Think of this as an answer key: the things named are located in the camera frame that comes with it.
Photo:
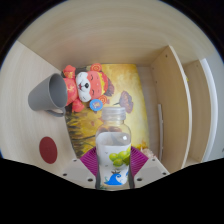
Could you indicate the grey mug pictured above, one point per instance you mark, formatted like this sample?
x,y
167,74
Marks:
x,y
41,96

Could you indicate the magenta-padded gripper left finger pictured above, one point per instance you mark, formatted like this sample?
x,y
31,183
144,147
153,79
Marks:
x,y
77,171

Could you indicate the flat round red coaster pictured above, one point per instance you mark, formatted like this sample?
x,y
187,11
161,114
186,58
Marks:
x,y
48,150

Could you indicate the light wooden shelf board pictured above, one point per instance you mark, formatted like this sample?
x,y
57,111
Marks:
x,y
200,110
170,110

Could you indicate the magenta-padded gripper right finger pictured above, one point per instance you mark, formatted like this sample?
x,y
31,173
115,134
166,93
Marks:
x,y
150,170

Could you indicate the yellow flower painting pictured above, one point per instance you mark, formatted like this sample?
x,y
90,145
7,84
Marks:
x,y
133,90

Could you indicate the red mouse plush toy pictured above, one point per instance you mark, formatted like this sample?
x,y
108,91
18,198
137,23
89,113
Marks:
x,y
90,85

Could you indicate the white light strip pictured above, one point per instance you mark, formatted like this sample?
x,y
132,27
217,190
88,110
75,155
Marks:
x,y
160,133

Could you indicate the clear printed drink bottle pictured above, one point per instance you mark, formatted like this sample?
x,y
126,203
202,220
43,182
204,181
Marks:
x,y
113,150

